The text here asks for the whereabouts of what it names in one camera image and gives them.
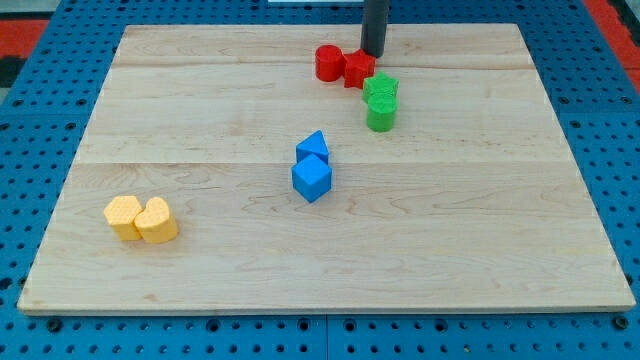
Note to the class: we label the green star block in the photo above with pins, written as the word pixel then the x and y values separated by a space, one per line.
pixel 379 84

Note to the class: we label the red star block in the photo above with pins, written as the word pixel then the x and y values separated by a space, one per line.
pixel 358 66

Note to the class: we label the blue cube block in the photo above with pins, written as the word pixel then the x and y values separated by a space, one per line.
pixel 312 178

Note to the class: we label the blue triangle block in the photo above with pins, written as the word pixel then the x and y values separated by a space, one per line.
pixel 314 144

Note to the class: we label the green cylinder block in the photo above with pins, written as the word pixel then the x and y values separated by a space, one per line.
pixel 381 112

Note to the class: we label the red cylinder block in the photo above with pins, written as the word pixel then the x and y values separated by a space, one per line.
pixel 329 63

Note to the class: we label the light wooden board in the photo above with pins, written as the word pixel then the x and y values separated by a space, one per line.
pixel 472 203

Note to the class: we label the yellow heart block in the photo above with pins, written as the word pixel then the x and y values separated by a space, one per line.
pixel 156 223

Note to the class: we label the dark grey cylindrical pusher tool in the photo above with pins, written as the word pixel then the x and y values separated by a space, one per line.
pixel 374 26

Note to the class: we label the yellow hexagon block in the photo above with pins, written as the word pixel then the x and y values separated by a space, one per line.
pixel 120 214

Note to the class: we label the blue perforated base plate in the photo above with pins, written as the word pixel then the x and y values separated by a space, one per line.
pixel 49 104

